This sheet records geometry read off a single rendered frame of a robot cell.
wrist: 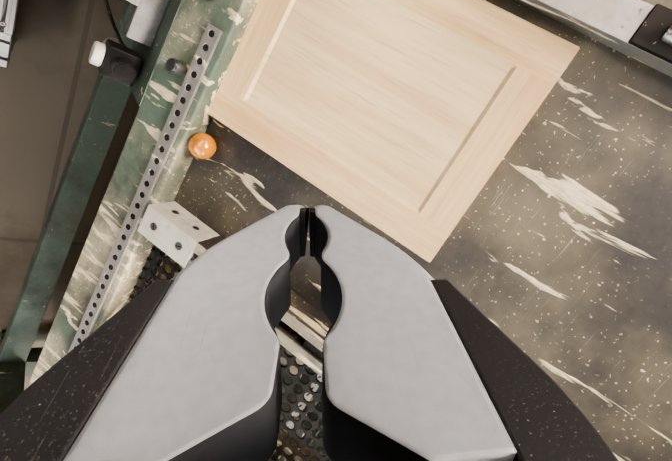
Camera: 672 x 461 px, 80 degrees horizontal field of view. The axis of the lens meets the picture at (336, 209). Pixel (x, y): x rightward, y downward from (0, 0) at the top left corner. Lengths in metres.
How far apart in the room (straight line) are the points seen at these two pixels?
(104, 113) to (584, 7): 1.34
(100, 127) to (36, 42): 0.31
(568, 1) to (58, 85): 1.50
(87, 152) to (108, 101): 0.19
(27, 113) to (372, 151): 1.32
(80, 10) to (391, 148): 1.23
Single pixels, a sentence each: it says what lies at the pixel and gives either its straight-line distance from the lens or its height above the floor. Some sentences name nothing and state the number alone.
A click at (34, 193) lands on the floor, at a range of 1.88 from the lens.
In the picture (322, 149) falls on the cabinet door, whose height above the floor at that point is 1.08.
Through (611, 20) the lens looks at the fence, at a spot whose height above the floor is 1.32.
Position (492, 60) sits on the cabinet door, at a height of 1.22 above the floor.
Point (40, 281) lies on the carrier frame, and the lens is 1.88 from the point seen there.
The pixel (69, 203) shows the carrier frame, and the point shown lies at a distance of 1.69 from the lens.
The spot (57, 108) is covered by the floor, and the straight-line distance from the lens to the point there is 1.73.
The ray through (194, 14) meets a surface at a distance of 0.82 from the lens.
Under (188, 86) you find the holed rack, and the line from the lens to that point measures 0.80.
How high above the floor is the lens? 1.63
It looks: 44 degrees down
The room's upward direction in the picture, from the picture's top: 137 degrees clockwise
